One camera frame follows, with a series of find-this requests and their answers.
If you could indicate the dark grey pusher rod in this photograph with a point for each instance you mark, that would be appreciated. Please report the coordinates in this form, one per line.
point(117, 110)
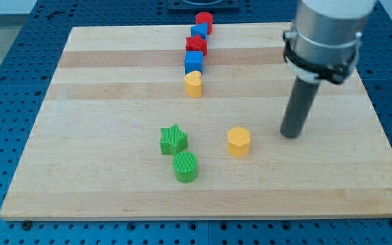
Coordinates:
point(299, 105)

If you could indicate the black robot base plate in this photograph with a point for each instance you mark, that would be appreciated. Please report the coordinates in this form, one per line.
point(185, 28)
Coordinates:
point(202, 5)

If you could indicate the green star block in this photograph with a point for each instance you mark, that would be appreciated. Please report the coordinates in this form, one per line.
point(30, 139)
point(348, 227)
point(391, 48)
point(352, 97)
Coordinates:
point(173, 140)

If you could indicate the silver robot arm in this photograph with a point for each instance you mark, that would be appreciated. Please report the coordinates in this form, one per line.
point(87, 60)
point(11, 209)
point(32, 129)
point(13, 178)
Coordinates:
point(323, 43)

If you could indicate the blue triangle block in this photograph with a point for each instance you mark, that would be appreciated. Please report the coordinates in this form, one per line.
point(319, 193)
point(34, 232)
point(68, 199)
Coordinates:
point(200, 29)

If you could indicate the red cylinder block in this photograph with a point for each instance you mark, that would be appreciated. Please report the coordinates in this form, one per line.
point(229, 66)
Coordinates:
point(205, 17)

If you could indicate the yellow hexagon block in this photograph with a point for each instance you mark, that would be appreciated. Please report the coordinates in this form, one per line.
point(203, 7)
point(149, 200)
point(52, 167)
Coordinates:
point(238, 141)

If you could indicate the wooden board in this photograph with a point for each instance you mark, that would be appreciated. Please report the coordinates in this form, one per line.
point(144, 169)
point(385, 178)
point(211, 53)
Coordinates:
point(93, 153)

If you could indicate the blue cube block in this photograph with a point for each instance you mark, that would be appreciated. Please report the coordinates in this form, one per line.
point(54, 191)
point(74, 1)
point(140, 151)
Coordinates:
point(193, 61)

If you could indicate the green cylinder block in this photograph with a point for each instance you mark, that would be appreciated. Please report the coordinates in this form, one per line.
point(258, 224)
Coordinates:
point(185, 167)

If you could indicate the yellow heart block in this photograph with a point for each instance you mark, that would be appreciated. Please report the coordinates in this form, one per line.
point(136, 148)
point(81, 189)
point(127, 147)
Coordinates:
point(193, 84)

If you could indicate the red star block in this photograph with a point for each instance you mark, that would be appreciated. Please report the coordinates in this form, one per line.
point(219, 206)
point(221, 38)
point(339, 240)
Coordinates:
point(196, 43)

